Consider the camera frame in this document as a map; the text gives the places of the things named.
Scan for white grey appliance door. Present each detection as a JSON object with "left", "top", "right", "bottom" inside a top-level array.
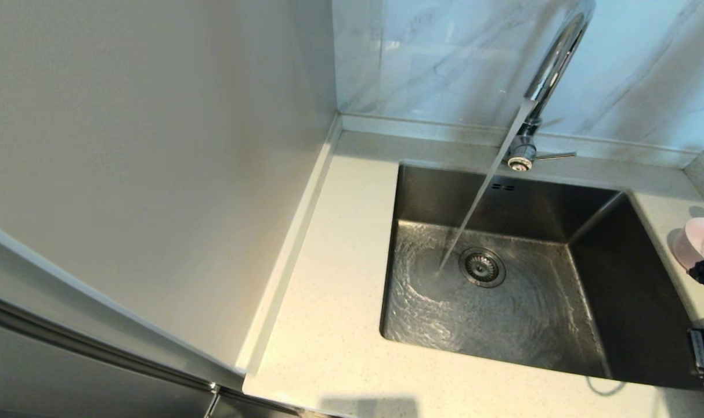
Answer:
[{"left": 0, "top": 204, "right": 306, "bottom": 418}]

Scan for round metal drain strainer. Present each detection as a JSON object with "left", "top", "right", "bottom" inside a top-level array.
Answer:
[{"left": 458, "top": 247, "right": 507, "bottom": 289}]

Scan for steel bar door handle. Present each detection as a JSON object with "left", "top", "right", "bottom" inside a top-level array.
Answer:
[{"left": 0, "top": 282, "right": 304, "bottom": 417}]

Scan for pink bowl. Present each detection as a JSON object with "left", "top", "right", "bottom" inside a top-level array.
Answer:
[{"left": 672, "top": 217, "right": 704, "bottom": 273}]

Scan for chrome gooseneck faucet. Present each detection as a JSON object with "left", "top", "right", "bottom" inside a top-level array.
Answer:
[{"left": 504, "top": 0, "right": 596, "bottom": 172}]

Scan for stainless steel sink basin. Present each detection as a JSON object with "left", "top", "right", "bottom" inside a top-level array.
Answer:
[{"left": 379, "top": 161, "right": 704, "bottom": 391}]

